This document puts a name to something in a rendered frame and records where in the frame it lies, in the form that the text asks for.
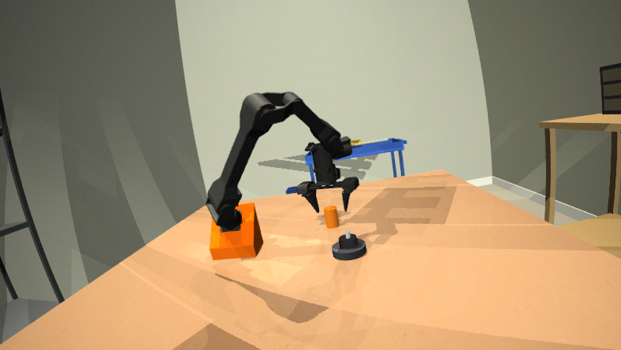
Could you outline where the orange cylinder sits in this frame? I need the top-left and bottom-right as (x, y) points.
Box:
(324, 207), (339, 229)

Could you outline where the dark grey round pedestal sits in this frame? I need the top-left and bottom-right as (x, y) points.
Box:
(332, 229), (366, 260)

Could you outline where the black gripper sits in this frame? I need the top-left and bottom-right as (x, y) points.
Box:
(296, 162), (359, 214)

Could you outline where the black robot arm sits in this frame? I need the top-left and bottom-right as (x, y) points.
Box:
(206, 91), (352, 233)

